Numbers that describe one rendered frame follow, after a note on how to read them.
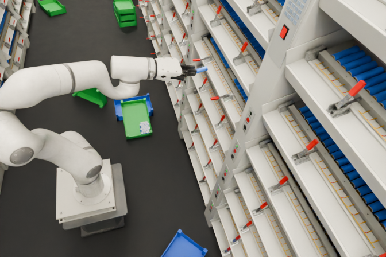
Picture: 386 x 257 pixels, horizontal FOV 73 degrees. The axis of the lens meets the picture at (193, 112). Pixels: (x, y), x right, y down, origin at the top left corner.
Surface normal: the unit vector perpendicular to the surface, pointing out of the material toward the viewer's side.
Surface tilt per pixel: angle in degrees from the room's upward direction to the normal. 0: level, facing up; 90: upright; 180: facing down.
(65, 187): 5
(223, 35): 20
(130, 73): 77
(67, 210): 5
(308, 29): 90
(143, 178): 0
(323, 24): 90
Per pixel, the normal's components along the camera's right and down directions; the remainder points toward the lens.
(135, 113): 0.20, -0.38
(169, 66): 0.26, -0.67
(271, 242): -0.23, -0.57
